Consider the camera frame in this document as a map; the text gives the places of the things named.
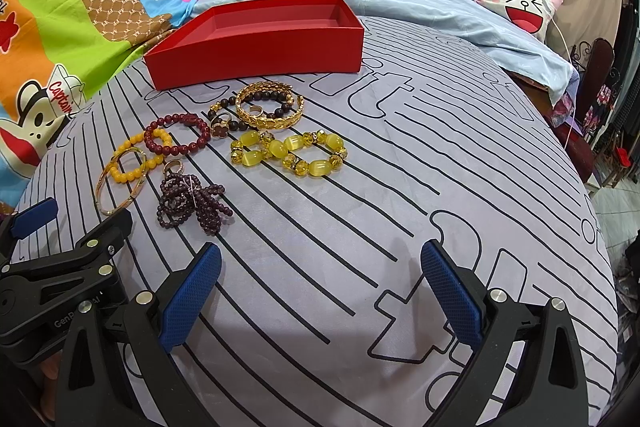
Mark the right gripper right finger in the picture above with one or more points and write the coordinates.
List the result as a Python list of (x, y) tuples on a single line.
[(526, 368)]

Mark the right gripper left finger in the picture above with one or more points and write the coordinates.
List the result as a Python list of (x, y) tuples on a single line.
[(93, 386)]

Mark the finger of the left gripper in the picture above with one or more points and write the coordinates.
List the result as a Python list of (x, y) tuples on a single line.
[(22, 224), (96, 250)]

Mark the thin gold red bangle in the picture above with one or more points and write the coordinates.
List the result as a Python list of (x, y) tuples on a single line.
[(121, 180)]

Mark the purple garnet bead strand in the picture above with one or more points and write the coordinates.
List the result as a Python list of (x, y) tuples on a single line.
[(183, 196)]

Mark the gold hoop earring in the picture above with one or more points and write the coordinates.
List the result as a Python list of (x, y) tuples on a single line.
[(174, 166)]

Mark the gold chain bangle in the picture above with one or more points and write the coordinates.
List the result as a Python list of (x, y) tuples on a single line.
[(269, 105)]

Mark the red jewelry tray box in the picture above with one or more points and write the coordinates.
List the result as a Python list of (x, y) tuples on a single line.
[(259, 38)]

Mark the grey striped bed sheet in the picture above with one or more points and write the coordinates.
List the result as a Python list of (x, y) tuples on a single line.
[(321, 315)]

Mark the colourful monkey cartoon blanket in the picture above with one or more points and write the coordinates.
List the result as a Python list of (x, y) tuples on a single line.
[(55, 55)]

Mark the light blue blanket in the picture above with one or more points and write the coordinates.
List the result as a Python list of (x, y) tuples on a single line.
[(506, 44)]

